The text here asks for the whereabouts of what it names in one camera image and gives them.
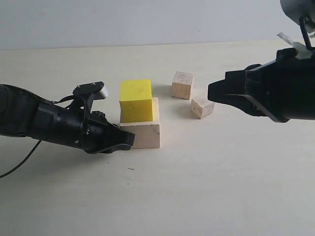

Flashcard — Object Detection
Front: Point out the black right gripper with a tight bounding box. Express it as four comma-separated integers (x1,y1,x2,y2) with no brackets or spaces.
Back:
207,48,315,123

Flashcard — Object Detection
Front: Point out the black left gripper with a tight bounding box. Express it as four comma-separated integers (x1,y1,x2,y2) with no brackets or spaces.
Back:
34,103,135,154

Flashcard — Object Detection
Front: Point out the large pale wooden cube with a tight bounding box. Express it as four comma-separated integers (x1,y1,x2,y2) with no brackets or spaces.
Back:
119,97,161,149

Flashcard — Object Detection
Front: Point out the yellow cube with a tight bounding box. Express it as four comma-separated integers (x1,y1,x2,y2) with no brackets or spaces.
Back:
119,79,154,123

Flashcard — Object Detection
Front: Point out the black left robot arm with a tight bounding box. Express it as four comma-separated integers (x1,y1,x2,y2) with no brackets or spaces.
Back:
0,82,135,154

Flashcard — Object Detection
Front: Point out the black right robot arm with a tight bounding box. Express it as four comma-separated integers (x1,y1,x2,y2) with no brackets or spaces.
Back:
207,0,315,123

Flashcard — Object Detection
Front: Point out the small natural wooden cube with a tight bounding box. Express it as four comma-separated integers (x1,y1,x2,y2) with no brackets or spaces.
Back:
190,93,215,119

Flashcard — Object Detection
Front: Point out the medium natural wooden cube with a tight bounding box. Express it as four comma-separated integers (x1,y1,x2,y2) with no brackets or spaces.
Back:
172,71,194,100

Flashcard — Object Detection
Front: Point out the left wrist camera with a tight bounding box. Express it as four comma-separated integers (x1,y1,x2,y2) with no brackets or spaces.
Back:
72,81,109,100

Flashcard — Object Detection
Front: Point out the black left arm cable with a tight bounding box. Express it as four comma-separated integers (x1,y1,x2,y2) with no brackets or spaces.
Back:
0,140,42,179

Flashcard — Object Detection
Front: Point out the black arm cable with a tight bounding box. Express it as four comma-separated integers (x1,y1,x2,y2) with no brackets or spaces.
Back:
0,140,42,179
299,16,313,51

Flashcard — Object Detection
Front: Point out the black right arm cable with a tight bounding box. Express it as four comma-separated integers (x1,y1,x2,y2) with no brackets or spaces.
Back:
299,16,313,51

